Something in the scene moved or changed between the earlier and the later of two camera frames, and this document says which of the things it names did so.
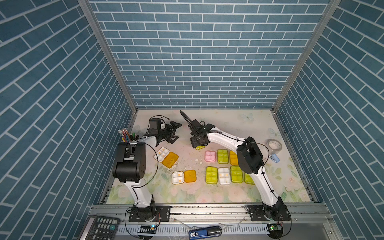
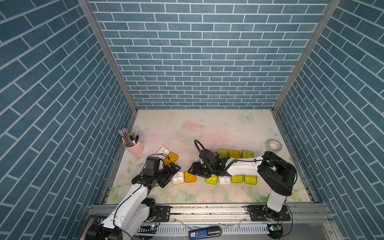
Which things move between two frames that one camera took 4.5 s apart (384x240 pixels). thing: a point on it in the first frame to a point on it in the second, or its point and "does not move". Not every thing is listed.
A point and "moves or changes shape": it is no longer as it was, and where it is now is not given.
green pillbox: (199, 147) moves or changes shape
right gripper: (193, 142) to (196, 167)
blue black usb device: (205, 232) does not move
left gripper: (171, 131) to (169, 173)
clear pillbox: (224, 176) does not move
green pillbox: (248, 179) does not move
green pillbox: (211, 175) does not move
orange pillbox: (233, 158) does not move
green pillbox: (236, 174) does not move
